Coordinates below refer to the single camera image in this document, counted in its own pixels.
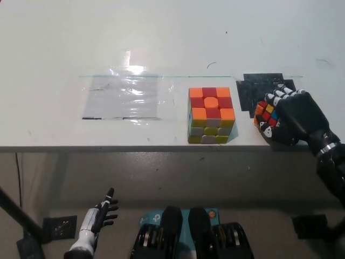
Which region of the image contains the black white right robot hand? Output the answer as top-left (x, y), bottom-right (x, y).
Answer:
top-left (254, 85), bottom-right (341, 157)

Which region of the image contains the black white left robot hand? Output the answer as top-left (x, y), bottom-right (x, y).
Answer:
top-left (80, 188), bottom-right (120, 235)

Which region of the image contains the small studded multicolour puzzle cube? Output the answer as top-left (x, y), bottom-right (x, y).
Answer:
top-left (253, 100), bottom-right (280, 128)

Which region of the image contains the black left robot body block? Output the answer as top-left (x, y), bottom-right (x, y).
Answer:
top-left (130, 206), bottom-right (184, 259)

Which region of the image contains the black robot body block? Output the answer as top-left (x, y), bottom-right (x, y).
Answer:
top-left (188, 206), bottom-right (256, 259)
top-left (130, 206), bottom-right (184, 259)

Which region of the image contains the big orange red puzzle cube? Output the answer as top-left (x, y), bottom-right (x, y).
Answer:
top-left (187, 86), bottom-right (236, 145)

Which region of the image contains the black right robot body block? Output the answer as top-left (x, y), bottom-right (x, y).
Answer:
top-left (188, 206), bottom-right (256, 259)

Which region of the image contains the black tape patch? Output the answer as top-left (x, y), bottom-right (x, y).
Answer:
top-left (236, 72), bottom-right (298, 119)

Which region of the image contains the black stand pole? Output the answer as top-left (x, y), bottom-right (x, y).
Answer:
top-left (0, 185), bottom-right (46, 259)

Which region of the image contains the clear plastic covered grey sheet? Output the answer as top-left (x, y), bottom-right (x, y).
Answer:
top-left (79, 50), bottom-right (177, 122)

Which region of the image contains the thin black cable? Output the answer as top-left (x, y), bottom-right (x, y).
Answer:
top-left (15, 152), bottom-right (23, 209)

